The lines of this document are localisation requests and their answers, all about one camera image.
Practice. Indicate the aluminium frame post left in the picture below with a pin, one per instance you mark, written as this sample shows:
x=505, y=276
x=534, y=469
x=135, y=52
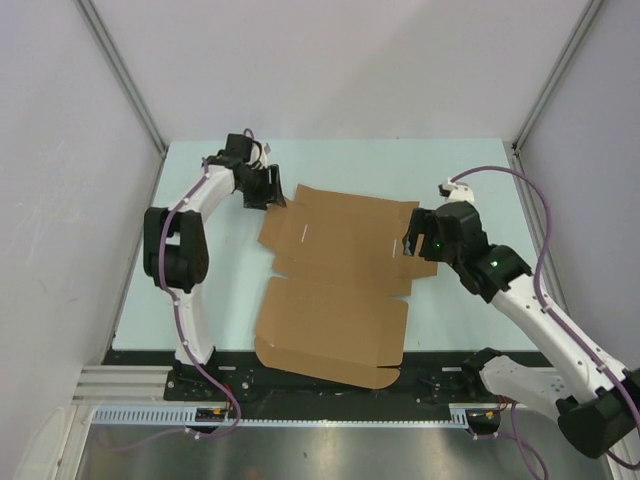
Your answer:
x=116, y=63

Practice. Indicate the brown cardboard box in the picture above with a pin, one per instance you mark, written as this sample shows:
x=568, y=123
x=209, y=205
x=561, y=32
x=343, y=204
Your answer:
x=335, y=308

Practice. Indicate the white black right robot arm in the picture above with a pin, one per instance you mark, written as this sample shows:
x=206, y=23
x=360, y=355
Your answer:
x=593, y=397

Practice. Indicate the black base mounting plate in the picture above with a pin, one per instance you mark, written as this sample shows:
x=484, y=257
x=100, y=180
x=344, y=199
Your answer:
x=435, y=377

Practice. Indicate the grey slotted cable duct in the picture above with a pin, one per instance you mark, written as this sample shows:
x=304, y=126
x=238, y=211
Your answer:
x=422, y=416

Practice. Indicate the aluminium frame post right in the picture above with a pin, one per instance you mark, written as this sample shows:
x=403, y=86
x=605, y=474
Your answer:
x=568, y=53

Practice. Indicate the aluminium frame post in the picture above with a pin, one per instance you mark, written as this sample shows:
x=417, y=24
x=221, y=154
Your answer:
x=568, y=53
x=116, y=63

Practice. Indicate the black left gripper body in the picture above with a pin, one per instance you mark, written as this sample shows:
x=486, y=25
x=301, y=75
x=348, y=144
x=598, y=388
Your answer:
x=257, y=181

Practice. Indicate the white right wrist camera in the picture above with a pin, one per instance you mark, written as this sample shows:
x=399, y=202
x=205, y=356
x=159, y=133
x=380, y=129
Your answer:
x=456, y=192

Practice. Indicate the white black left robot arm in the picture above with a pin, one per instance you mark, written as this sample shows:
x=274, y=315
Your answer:
x=175, y=251

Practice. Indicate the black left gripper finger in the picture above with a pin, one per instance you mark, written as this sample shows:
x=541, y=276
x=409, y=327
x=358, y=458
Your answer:
x=256, y=201
x=276, y=195

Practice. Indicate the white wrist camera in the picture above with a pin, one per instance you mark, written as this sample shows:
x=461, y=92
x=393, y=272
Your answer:
x=456, y=192
x=258, y=157

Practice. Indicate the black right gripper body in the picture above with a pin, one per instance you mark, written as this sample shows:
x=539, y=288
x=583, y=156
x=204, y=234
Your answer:
x=435, y=250

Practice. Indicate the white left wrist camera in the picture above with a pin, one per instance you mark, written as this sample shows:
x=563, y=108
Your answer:
x=258, y=157

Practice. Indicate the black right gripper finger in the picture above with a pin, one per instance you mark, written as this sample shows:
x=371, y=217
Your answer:
x=413, y=246
x=420, y=223

